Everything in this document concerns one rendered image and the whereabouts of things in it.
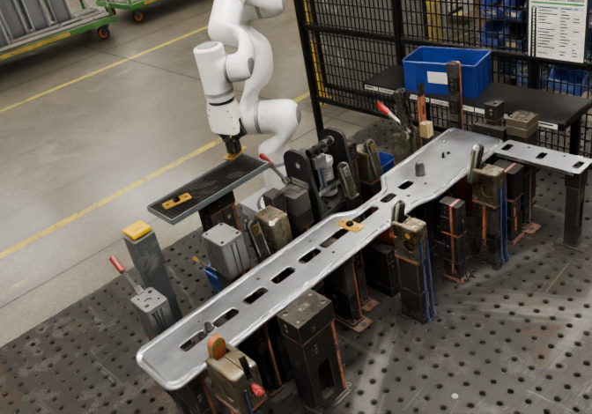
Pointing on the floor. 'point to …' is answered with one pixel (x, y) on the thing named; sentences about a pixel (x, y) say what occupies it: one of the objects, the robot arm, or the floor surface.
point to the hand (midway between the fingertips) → (233, 145)
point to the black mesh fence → (414, 40)
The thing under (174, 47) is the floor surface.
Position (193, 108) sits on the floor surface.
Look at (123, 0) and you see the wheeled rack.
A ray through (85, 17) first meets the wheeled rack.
